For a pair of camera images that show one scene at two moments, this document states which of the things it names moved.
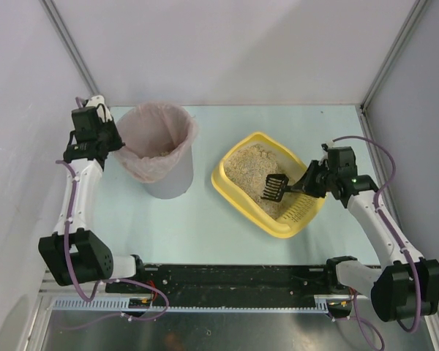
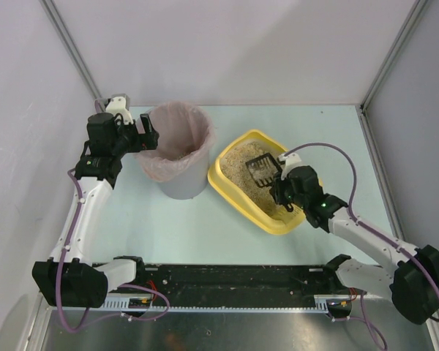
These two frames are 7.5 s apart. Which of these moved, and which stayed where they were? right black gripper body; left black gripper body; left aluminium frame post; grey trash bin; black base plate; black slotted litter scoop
Moved: left black gripper body; black slotted litter scoop; grey trash bin; right black gripper body
Stayed: black base plate; left aluminium frame post
